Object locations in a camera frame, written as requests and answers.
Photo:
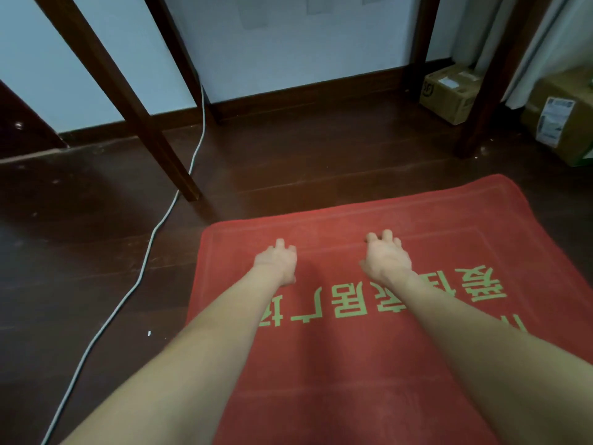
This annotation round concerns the person's right forearm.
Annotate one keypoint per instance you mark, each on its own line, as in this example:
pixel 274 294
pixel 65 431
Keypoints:
pixel 500 356

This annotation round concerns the red doormat gold lettering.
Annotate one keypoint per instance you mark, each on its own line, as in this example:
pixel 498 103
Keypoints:
pixel 347 389

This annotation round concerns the person's left hand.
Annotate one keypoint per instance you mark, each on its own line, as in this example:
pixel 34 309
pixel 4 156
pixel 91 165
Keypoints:
pixel 278 264

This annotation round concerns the small brown cardboard box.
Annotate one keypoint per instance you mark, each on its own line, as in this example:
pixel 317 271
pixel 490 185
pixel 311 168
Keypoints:
pixel 449 94

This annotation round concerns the person's right hand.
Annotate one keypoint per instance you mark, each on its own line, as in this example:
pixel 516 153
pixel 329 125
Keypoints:
pixel 387 259

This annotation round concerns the dark wooden furniture panel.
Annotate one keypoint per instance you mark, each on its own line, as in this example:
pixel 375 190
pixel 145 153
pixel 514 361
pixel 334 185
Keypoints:
pixel 23 129

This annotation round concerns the person's left forearm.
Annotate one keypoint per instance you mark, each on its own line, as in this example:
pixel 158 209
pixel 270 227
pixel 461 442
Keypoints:
pixel 185 366

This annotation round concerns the cardboard box with green side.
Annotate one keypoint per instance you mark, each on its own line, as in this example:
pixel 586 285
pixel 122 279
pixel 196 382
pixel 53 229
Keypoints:
pixel 574 125

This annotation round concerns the beige curtain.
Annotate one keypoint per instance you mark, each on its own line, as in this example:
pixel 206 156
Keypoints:
pixel 556 41

